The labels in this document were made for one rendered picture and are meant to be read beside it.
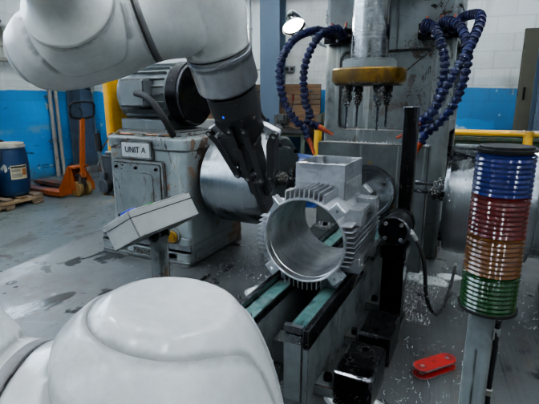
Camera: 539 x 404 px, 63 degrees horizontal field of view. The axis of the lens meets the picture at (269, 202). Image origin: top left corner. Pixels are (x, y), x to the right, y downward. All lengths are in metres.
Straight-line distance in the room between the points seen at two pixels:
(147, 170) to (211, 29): 0.75
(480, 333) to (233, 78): 0.43
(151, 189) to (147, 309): 0.98
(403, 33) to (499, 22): 5.03
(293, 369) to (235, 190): 0.55
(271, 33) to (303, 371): 5.78
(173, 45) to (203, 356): 0.40
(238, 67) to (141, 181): 0.74
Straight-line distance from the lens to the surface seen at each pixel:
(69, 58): 0.56
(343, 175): 0.83
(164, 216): 0.82
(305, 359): 0.71
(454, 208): 0.98
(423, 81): 1.31
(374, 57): 1.09
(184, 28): 0.57
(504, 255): 0.53
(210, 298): 0.31
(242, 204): 1.14
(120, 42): 0.56
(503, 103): 6.29
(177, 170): 1.22
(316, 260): 0.91
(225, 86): 0.60
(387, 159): 1.21
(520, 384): 0.90
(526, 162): 0.52
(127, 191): 1.33
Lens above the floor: 1.27
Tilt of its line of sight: 14 degrees down
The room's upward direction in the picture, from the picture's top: straight up
